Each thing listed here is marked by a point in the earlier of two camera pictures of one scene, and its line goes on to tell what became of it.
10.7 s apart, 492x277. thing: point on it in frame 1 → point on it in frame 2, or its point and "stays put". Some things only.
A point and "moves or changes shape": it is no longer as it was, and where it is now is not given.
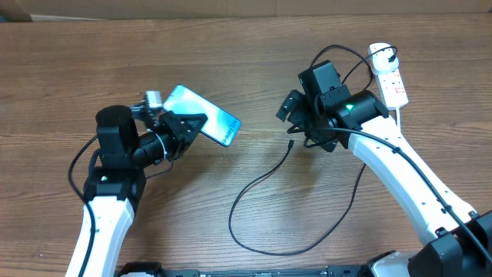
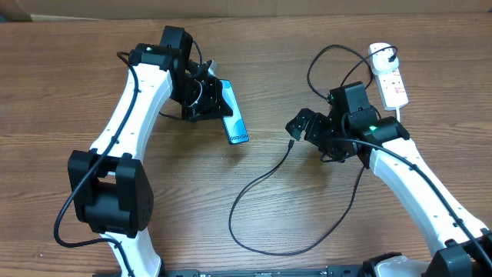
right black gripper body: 306,114 → 321,135
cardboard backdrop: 69,10 stays put
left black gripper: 173,124 → 214,107
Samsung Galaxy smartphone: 221,125 moves or changes shape
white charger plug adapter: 380,61 stays put
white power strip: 392,89 stays put
